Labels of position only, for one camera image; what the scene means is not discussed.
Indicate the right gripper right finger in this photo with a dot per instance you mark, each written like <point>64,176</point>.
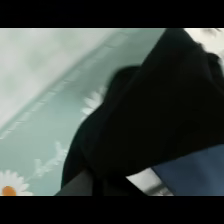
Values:
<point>116,188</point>

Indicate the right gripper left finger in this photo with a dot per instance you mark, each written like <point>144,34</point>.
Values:
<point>78,186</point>

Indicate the black T-shirt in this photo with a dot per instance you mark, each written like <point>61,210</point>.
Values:
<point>160,110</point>

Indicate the blue garment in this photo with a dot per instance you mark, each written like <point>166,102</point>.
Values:
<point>196,170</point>

